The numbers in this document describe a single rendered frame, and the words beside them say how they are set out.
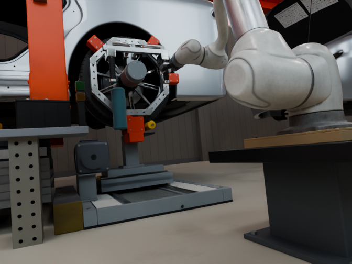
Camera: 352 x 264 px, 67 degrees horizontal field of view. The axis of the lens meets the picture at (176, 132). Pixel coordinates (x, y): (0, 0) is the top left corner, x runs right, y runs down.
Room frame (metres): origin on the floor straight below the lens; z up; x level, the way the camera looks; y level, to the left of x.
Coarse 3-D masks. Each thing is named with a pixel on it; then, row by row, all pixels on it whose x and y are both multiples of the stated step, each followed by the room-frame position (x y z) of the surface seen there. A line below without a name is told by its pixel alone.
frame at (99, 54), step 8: (112, 40) 1.74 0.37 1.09; (120, 40) 1.77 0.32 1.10; (128, 40) 1.79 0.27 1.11; (136, 40) 1.82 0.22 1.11; (144, 40) 1.84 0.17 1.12; (96, 56) 1.74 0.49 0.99; (152, 56) 1.87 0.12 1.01; (160, 64) 1.90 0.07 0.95; (96, 72) 1.70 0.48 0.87; (96, 80) 1.70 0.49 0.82; (160, 80) 1.93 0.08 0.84; (96, 88) 1.69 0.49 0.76; (168, 88) 1.90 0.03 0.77; (96, 96) 1.70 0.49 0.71; (104, 96) 1.72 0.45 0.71; (160, 96) 1.87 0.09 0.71; (104, 104) 1.76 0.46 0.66; (152, 104) 1.85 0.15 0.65; (112, 112) 1.77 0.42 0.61; (128, 112) 1.78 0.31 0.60; (136, 112) 1.80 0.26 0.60; (144, 112) 1.83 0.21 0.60; (152, 112) 1.85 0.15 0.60
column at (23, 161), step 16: (16, 144) 1.05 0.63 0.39; (32, 144) 1.05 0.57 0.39; (16, 160) 1.03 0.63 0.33; (32, 160) 1.05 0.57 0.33; (16, 176) 1.03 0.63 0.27; (32, 176) 1.05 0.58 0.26; (16, 192) 1.03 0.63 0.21; (32, 192) 1.05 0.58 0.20; (16, 208) 1.03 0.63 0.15; (32, 208) 1.05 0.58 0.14; (16, 224) 1.03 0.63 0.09; (32, 224) 1.05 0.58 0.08; (16, 240) 1.02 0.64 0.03; (32, 240) 1.05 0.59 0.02
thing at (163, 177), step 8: (104, 176) 1.98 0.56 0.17; (120, 176) 1.83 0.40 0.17; (128, 176) 1.85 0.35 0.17; (136, 176) 1.81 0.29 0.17; (144, 176) 1.83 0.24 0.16; (152, 176) 1.85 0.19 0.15; (160, 176) 1.88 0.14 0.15; (168, 176) 1.90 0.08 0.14; (96, 184) 1.93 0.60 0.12; (104, 184) 1.72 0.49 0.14; (112, 184) 1.74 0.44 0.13; (120, 184) 1.76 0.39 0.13; (128, 184) 1.78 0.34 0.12; (136, 184) 1.80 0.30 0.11; (144, 184) 1.83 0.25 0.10; (152, 184) 1.85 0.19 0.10; (160, 184) 1.90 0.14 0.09
